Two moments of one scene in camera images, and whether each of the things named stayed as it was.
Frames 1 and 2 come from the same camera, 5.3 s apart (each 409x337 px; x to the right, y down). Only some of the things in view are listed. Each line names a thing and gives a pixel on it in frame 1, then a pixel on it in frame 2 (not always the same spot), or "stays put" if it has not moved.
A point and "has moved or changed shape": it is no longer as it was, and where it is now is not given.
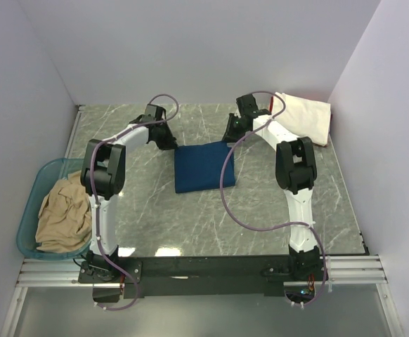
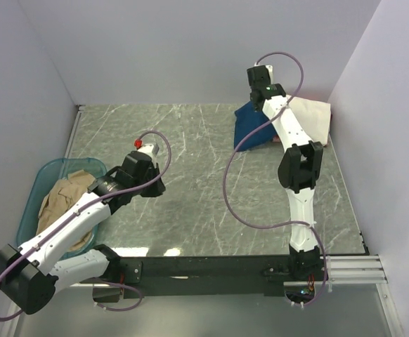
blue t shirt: x=199 y=167 has moved or changed shape
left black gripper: x=164 y=135 -> x=154 y=183
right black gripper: x=233 y=128 -> x=256 y=104
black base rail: x=189 y=276 stays put
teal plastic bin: x=47 y=175 stays put
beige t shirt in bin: x=64 y=223 stays put
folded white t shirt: x=303 y=117 stays put
